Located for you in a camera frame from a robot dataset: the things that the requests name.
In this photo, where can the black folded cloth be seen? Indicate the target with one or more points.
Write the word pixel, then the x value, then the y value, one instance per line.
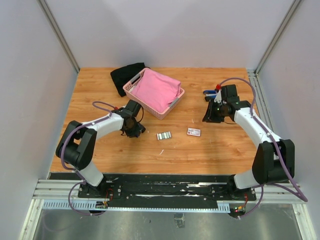
pixel 122 75

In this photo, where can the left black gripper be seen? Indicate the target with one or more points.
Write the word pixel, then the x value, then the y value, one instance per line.
pixel 134 119

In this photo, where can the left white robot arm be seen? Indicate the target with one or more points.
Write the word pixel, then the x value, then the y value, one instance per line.
pixel 77 144

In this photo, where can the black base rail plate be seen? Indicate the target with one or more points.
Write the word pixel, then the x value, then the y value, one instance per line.
pixel 156 191

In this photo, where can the pink folded cloth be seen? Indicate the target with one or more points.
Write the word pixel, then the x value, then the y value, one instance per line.
pixel 157 90

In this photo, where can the silver staple strips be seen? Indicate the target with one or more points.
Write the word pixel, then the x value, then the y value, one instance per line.
pixel 164 135

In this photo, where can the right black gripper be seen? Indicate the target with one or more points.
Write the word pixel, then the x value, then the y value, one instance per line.
pixel 209 116

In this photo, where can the red staple box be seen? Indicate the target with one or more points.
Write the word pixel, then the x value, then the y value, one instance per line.
pixel 193 132

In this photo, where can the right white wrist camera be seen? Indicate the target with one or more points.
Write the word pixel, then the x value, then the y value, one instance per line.
pixel 218 91

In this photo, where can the pink plastic basket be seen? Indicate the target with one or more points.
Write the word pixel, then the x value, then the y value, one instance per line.
pixel 128 87

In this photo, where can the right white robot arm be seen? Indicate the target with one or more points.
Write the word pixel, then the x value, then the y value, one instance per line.
pixel 274 160

